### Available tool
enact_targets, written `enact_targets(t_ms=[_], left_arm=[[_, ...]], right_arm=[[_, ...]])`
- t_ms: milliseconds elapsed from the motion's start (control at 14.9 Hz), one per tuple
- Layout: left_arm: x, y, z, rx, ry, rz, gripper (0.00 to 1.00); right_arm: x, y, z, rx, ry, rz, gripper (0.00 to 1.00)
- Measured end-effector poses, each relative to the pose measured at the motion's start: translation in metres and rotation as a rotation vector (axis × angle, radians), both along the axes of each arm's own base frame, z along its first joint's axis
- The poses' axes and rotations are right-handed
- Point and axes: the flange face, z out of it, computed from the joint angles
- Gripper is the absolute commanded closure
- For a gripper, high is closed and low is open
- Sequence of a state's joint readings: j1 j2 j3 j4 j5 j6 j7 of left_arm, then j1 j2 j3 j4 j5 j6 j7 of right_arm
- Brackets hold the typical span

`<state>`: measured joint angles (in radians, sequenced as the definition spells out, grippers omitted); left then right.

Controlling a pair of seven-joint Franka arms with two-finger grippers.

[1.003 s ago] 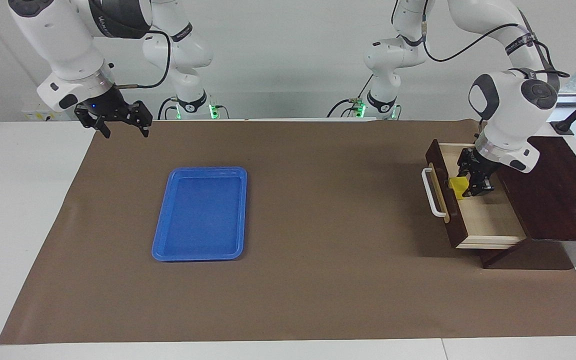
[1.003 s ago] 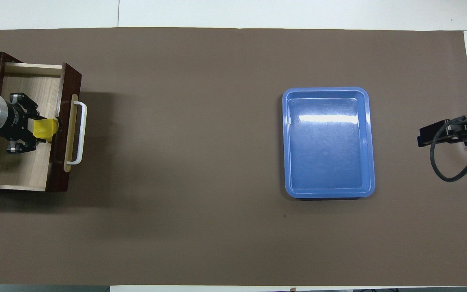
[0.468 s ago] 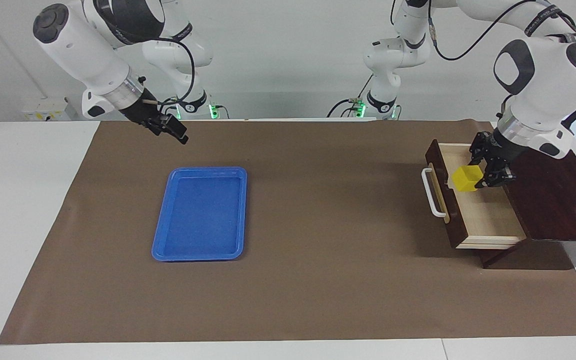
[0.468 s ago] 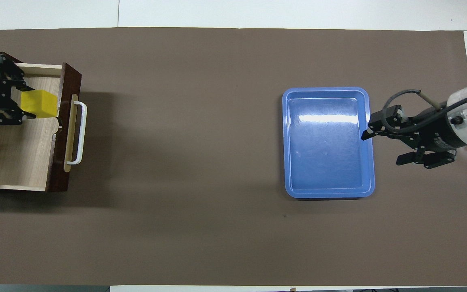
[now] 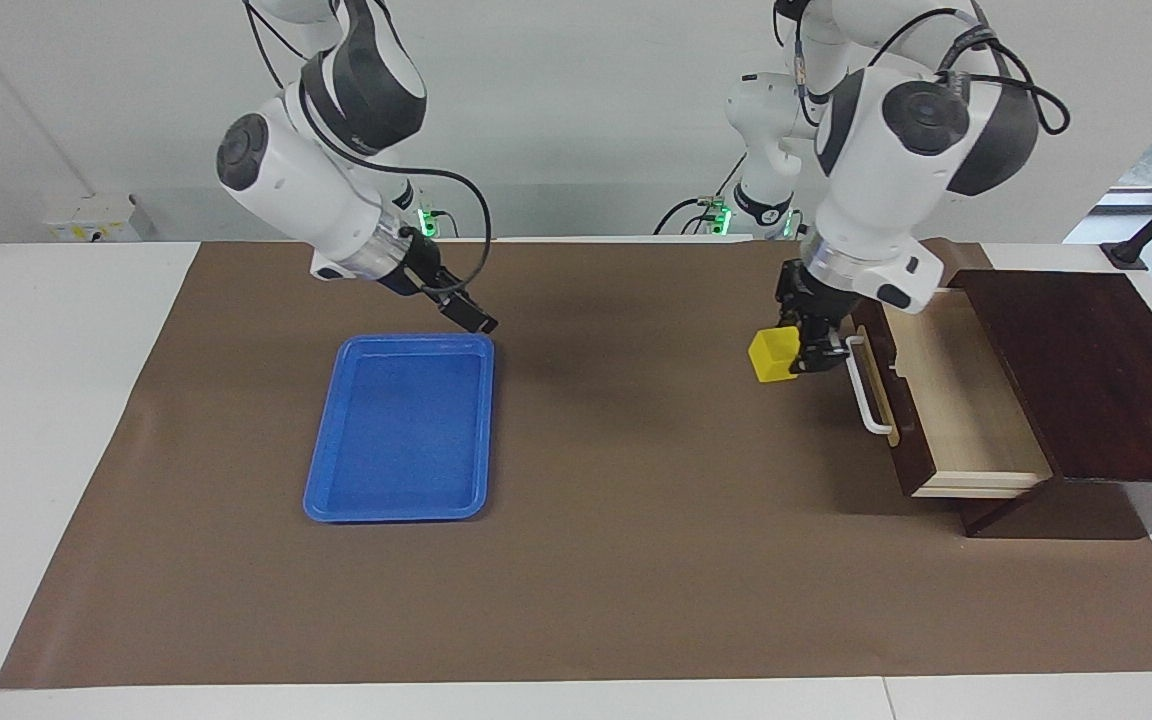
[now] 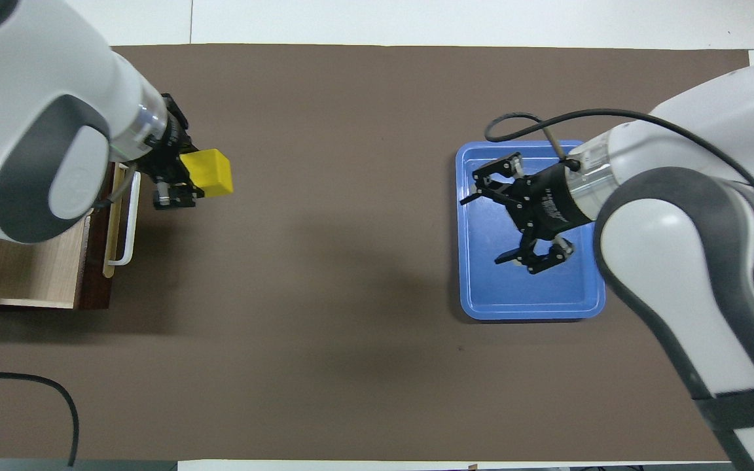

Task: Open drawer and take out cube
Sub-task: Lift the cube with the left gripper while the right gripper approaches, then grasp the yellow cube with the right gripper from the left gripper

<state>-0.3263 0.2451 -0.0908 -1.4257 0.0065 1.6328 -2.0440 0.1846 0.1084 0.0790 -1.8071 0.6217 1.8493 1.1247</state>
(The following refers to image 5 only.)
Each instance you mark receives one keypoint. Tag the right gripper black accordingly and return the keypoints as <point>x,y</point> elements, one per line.
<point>414,265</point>

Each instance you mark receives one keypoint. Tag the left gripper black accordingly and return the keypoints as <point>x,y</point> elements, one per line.
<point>811,295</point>

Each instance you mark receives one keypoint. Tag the yellow cube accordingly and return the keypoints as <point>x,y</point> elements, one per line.
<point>772,357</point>

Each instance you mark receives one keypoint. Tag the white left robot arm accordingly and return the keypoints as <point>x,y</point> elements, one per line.
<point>876,170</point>

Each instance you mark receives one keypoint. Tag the green lit base plug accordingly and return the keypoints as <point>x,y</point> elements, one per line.
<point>722,218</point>
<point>426,220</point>

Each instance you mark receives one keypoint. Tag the blue plastic tray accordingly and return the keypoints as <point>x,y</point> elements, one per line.
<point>401,430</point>

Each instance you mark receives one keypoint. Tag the brown table mat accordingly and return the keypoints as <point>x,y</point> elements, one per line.
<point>636,560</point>

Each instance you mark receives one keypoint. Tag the dark brown wooden cabinet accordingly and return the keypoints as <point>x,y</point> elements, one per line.
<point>1096,380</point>

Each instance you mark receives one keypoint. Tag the white wall socket box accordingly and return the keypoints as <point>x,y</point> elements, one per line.
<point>91,220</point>

